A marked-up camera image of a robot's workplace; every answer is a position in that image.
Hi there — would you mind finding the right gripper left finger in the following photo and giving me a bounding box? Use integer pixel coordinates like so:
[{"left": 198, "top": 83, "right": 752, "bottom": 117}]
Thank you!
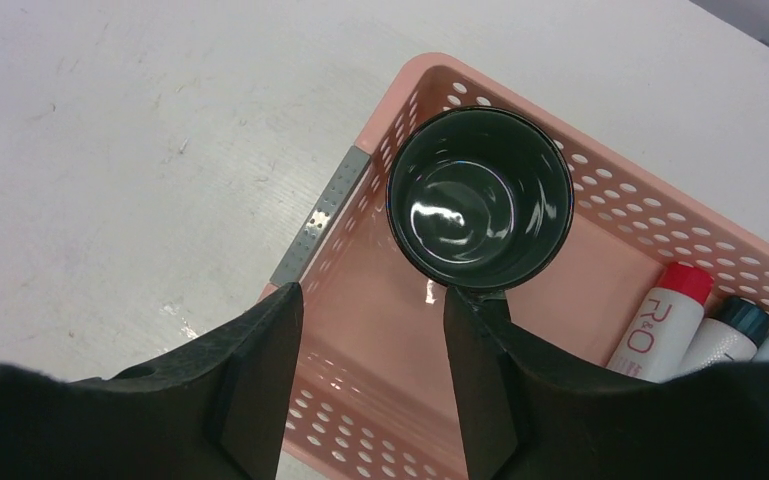
[{"left": 0, "top": 282, "right": 304, "bottom": 479}]

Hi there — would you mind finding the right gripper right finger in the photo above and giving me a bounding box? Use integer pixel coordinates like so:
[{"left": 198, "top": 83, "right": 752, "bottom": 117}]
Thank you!
[{"left": 443, "top": 289, "right": 769, "bottom": 479}]

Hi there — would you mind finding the pink perforated plastic basket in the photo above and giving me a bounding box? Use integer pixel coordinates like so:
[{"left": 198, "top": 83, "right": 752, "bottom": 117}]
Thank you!
[{"left": 284, "top": 53, "right": 769, "bottom": 479}]

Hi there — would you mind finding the dark green mug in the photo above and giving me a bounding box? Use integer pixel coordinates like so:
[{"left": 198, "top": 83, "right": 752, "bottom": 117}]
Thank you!
[{"left": 386, "top": 106, "right": 574, "bottom": 294}]

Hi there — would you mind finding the red cap toothpaste tube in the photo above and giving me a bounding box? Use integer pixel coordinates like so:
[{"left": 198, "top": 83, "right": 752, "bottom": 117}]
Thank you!
[{"left": 606, "top": 262, "right": 714, "bottom": 383}]

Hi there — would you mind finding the dark cap toothpaste tube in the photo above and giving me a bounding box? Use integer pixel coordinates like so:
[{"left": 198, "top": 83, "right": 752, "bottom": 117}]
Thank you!
[{"left": 675, "top": 296, "right": 769, "bottom": 377}]

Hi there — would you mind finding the grey tape strip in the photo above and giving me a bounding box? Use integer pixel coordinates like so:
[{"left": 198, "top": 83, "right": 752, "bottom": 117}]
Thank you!
[{"left": 270, "top": 146, "right": 371, "bottom": 286}]

